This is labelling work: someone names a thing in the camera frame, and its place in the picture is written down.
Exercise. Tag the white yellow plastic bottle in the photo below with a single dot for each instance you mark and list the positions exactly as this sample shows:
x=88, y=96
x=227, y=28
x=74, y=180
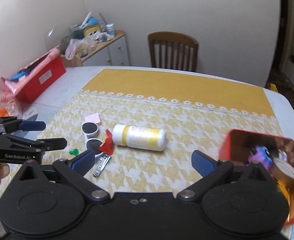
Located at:
x=139, y=137

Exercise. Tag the yellow table runner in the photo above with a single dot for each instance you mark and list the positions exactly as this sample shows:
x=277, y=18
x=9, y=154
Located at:
x=174, y=85

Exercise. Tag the silver nail clipper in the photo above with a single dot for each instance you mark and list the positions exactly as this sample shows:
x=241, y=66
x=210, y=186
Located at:
x=103, y=163

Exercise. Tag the red box with pink cloth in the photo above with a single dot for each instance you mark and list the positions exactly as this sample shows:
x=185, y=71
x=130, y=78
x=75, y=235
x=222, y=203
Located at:
x=4, y=85

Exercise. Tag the round gold tin lid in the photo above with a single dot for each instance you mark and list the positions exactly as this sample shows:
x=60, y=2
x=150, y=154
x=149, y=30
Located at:
x=284, y=170

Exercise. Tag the small green plastic piece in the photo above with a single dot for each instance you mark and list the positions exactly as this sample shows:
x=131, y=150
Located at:
x=73, y=152

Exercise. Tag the red storage box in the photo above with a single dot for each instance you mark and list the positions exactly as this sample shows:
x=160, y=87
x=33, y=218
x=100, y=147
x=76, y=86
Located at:
x=41, y=77

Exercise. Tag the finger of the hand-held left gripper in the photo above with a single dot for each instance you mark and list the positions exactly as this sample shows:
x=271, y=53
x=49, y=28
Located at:
x=54, y=143
x=33, y=125

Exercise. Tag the small printed carton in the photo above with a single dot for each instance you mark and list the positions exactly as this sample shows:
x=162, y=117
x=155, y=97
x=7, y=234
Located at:
x=110, y=30

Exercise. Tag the white sunglasses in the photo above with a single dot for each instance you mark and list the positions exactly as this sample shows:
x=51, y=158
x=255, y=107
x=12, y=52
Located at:
x=89, y=128

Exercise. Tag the purple blue toy figure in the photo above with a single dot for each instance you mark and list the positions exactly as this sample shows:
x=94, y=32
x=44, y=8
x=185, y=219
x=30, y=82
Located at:
x=261, y=155

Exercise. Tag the clear plastic bag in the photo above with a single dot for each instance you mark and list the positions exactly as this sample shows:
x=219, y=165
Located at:
x=79, y=46

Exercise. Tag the red candy wrapper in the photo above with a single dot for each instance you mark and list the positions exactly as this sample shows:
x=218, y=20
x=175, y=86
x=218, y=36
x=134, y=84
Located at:
x=107, y=145

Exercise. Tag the white pen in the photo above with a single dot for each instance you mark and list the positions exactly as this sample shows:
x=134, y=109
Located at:
x=85, y=20

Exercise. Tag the orange plastic packet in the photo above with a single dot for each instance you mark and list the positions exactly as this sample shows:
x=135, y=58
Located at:
x=5, y=111

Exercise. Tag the red tin box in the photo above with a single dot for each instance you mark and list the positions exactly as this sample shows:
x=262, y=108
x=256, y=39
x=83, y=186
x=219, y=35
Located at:
x=242, y=140

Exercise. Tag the pink sticky note pad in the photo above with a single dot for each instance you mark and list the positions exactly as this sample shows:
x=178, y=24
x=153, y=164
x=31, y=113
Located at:
x=94, y=117

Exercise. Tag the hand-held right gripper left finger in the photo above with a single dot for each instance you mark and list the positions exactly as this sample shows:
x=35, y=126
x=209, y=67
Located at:
x=83, y=161

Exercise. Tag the blue yellow container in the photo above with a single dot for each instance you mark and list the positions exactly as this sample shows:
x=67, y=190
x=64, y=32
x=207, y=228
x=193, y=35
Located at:
x=92, y=28

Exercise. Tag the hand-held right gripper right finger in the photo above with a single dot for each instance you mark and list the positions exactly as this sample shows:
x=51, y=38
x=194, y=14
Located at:
x=202, y=163

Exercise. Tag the blue soft item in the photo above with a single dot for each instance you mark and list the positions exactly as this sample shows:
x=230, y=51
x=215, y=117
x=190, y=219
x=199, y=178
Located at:
x=20, y=76

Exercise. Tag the white drawer cabinet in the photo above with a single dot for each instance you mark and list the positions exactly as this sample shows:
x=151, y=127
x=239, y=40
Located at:
x=117, y=52

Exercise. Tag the brown wooden chair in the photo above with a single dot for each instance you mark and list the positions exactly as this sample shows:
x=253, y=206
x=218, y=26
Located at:
x=172, y=38

